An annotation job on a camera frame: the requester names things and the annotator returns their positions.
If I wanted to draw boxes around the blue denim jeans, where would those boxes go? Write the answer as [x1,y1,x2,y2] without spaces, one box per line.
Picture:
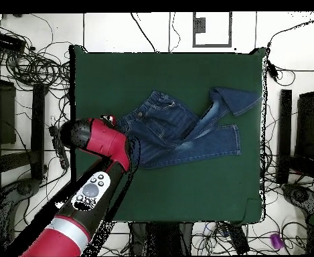
[116,86,262,169]

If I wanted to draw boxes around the black power strip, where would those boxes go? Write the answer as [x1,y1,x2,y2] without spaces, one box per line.
[224,223,250,255]
[48,124,71,170]

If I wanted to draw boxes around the dark green table cloth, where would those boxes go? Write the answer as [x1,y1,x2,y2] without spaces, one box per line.
[69,44,267,225]

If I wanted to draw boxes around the black box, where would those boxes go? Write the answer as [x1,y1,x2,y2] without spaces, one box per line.
[0,31,27,54]

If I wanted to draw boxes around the black power adapter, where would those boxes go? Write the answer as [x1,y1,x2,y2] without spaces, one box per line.
[266,62,280,82]

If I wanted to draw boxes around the purple object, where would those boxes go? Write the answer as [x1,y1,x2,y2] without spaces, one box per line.
[269,232,285,250]

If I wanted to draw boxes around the black table frame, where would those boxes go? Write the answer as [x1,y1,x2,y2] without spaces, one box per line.
[0,60,49,183]
[275,68,314,185]

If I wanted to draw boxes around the thick black cable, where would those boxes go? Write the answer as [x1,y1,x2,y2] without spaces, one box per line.
[130,12,157,53]

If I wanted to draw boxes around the thin black cable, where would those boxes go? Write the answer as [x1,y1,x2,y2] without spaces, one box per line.
[167,12,181,53]

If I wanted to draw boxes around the grey rectangular floor frame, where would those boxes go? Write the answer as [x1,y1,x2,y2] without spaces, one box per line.
[191,11,233,48]

